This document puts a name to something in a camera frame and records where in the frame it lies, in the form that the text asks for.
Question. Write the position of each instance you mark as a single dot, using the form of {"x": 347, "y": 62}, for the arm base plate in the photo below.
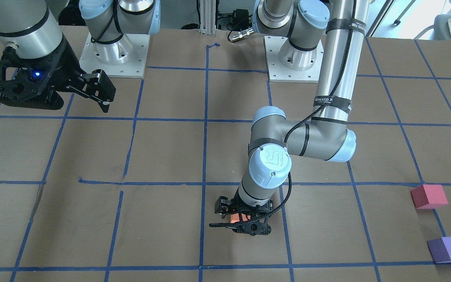
{"x": 123, "y": 59}
{"x": 287, "y": 64}

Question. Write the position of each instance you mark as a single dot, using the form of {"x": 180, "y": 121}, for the orange foam block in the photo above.
{"x": 237, "y": 217}

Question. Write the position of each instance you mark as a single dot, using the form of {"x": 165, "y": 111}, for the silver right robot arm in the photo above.
{"x": 31, "y": 25}

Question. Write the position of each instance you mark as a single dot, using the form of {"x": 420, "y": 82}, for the red foam block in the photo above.
{"x": 429, "y": 196}

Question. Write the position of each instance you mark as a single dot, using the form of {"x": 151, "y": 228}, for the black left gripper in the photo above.
{"x": 223, "y": 205}

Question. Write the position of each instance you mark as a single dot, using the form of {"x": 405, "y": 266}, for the purple foam block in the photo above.
{"x": 440, "y": 249}

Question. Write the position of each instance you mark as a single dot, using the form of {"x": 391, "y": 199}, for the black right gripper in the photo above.
{"x": 65, "y": 65}

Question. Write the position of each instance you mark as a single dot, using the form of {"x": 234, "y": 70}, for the aluminium frame post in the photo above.
{"x": 207, "y": 17}

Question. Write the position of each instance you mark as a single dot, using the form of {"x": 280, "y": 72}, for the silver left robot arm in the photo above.
{"x": 323, "y": 133}

